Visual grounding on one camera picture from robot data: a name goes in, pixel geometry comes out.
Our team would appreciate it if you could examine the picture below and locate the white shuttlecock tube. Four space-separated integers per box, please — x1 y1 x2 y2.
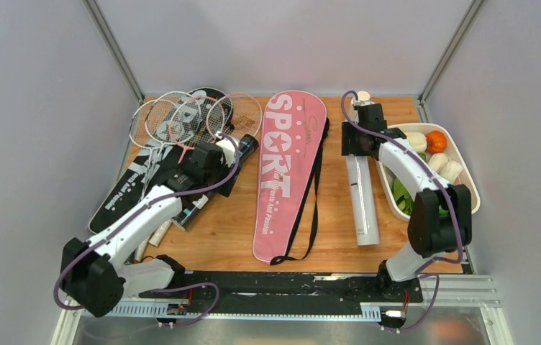
345 155 381 246

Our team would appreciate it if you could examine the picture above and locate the black shuttlecock tube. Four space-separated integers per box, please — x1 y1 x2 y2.
173 134 260 232

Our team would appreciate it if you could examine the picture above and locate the pink racket cover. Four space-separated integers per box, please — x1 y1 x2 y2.
253 90 329 265

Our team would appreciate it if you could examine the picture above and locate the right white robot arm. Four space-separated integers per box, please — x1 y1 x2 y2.
340 90 472 300

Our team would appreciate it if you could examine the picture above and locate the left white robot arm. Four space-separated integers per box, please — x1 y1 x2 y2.
53 133 240 317

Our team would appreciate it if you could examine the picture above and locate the beige plastic bottle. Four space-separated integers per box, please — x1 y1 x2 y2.
352 91 373 104

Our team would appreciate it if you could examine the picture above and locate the pink racket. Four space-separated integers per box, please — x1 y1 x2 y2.
205 93 263 139
168 96 219 167

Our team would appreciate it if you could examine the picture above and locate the black racket cover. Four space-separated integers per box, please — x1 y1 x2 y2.
88 87 226 234

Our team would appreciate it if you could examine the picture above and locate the yellow napa cabbage toy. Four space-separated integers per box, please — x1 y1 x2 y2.
405 132 427 153

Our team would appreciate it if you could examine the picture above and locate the pink racket right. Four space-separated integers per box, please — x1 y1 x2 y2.
205 93 263 139

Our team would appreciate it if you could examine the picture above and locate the green leaf vegetable toy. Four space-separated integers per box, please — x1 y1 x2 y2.
391 178 414 216

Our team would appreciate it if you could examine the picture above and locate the orange tomato toy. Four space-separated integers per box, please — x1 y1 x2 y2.
426 130 447 154

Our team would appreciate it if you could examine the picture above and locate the bok choy toy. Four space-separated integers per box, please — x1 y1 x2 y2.
439 160 463 183

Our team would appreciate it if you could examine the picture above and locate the white plastic tray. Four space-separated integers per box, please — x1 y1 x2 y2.
375 122 481 222

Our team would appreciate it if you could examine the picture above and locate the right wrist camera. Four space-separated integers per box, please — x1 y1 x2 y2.
353 102 387 132

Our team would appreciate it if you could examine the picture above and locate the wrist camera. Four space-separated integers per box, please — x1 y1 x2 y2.
215 136 240 165
353 102 387 132

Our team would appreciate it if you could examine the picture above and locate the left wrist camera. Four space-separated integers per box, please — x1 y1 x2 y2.
215 136 240 165

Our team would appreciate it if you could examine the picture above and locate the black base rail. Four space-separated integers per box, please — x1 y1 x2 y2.
137 257 424 318

